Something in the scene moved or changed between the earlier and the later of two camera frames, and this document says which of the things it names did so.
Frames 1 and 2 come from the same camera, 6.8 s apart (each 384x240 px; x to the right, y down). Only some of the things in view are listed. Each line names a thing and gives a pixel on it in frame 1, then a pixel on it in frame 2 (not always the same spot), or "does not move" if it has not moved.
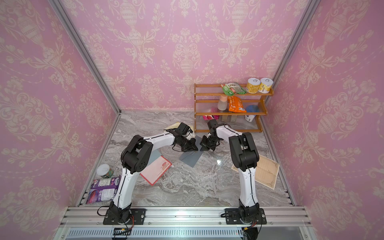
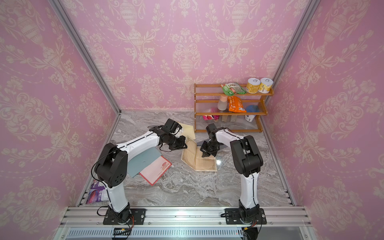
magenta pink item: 214,109 does not move
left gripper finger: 188,145 to 178,143
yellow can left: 252,85 does not move
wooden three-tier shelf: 234,105 does not move
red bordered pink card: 155,172 does not move
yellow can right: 265,85 does not move
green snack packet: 232,88 does not move
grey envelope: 191,158 to 220,147
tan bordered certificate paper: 266,171 to 192,156
